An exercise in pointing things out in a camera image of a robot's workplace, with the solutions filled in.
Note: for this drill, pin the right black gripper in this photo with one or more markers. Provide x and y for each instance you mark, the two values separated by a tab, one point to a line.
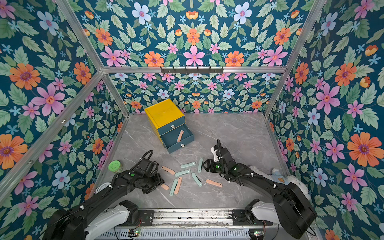
221	157

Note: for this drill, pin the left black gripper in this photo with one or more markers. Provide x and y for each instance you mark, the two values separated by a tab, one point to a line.
159	181

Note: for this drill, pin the pink knife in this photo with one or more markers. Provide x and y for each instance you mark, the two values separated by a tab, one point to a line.
213	183
165	187
172	172

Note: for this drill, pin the mint knife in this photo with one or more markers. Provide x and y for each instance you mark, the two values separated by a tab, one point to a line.
173	188
181	173
188	165

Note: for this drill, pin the teal drawer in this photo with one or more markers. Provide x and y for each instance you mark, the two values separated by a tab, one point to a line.
171	126
170	139

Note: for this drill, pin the teal top drawer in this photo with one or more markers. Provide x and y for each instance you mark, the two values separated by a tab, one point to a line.
171	126

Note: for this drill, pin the yellow drawer cabinet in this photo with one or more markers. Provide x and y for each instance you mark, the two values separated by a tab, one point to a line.
161	114

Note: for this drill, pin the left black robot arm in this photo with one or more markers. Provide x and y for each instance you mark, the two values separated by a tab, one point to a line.
95	216

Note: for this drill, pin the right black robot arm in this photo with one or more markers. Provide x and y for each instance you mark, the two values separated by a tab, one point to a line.
290	207

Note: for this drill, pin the mint knife diagonal center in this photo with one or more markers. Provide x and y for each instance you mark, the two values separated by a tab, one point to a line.
196	179

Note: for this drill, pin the green lid small jar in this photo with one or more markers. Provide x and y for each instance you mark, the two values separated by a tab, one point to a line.
115	167

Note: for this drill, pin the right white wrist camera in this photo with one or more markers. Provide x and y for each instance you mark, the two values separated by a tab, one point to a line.
215	152

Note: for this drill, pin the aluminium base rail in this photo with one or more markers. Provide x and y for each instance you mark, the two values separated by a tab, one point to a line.
192	217

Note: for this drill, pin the black hook rail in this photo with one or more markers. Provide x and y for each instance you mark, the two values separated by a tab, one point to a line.
191	70

